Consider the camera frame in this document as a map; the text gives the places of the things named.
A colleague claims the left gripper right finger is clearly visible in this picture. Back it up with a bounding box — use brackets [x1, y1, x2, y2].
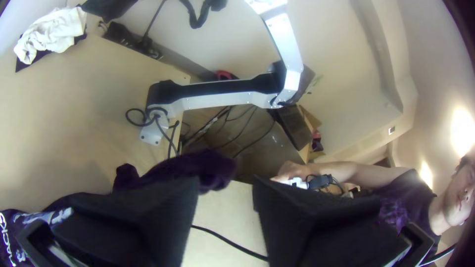
[252, 176, 412, 267]

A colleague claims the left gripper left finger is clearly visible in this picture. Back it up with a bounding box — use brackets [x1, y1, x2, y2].
[48, 176, 202, 267]

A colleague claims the dark t-shirt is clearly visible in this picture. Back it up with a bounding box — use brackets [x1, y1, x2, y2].
[0, 148, 238, 267]

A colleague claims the cream t-shirt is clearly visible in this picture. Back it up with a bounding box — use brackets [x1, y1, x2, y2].
[13, 6, 88, 66]

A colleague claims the person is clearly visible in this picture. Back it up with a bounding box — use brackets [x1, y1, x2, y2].
[270, 152, 475, 260]

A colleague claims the black power strip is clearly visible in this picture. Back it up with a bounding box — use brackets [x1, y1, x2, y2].
[103, 21, 164, 60]

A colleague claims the dark folded garment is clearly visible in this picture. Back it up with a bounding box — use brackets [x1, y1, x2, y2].
[14, 31, 88, 73]

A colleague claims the black cable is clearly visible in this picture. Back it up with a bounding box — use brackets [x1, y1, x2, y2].
[180, 0, 228, 30]
[125, 106, 180, 159]
[191, 224, 269, 262]

